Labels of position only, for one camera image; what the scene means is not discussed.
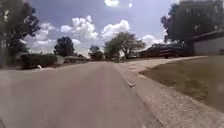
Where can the small dark tree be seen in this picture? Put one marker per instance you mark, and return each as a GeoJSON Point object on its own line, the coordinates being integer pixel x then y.
{"type": "Point", "coordinates": [96, 53]}

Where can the broad green tree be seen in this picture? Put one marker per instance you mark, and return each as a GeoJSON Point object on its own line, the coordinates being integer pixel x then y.
{"type": "Point", "coordinates": [124, 42]}

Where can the pale concrete driveway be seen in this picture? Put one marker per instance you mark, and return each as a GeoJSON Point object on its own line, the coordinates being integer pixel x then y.
{"type": "Point", "coordinates": [150, 62]}

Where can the grey asphalt road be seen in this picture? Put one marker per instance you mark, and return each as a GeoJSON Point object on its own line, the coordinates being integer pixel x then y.
{"type": "Point", "coordinates": [76, 96]}

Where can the dark round tree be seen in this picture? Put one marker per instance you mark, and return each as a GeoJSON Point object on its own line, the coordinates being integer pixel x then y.
{"type": "Point", "coordinates": [64, 46]}

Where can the low dark house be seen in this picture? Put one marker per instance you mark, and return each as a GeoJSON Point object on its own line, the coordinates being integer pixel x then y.
{"type": "Point", "coordinates": [165, 50]}

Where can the pale concrete kerb strip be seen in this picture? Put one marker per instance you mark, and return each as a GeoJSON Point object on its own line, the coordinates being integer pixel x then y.
{"type": "Point", "coordinates": [166, 103]}

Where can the dark green hedge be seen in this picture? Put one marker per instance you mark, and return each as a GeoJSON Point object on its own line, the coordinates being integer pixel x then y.
{"type": "Point", "coordinates": [38, 60]}

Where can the dry grass lawn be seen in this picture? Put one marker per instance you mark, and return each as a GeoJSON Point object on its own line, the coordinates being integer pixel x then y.
{"type": "Point", "coordinates": [193, 76]}

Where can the large dark tree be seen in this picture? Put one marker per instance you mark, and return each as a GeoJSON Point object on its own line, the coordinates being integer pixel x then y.
{"type": "Point", "coordinates": [193, 18]}
{"type": "Point", "coordinates": [13, 23]}

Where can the building with pale wall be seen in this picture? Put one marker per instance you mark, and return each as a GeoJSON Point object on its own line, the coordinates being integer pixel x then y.
{"type": "Point", "coordinates": [208, 44]}

